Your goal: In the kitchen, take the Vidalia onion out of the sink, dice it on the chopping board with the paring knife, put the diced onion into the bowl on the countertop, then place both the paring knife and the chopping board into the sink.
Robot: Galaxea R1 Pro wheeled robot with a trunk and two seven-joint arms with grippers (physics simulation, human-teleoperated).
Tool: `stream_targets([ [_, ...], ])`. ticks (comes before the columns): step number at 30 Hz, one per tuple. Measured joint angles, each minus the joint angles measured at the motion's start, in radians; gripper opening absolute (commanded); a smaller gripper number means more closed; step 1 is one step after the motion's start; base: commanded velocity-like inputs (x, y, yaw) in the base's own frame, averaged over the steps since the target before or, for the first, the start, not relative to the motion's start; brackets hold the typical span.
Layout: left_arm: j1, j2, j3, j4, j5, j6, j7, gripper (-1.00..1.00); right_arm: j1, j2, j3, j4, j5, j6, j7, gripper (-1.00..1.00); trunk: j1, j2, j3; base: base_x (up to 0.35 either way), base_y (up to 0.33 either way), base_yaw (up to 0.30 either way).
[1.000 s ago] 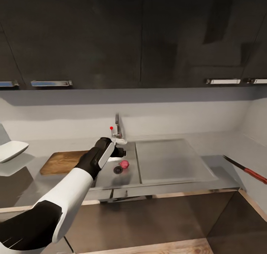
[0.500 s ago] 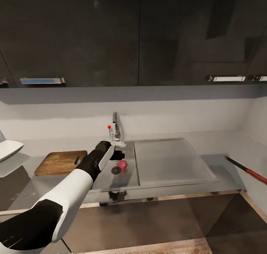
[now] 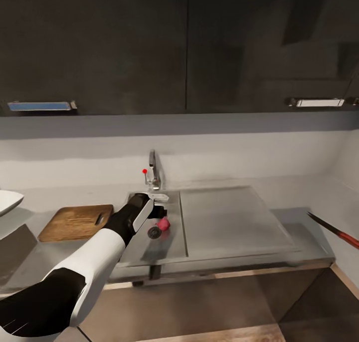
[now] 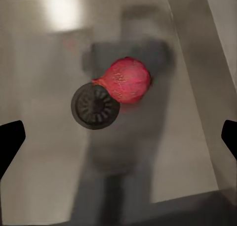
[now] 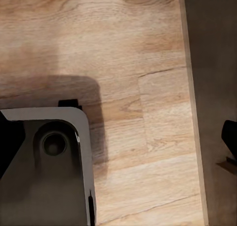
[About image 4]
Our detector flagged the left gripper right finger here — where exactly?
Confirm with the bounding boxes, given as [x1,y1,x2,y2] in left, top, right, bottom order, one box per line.
[221,120,237,160]

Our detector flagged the vidalia onion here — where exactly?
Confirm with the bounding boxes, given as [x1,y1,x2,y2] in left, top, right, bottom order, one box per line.
[91,57,153,103]

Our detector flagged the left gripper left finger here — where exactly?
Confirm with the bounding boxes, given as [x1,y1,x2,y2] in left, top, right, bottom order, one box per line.
[0,120,26,180]

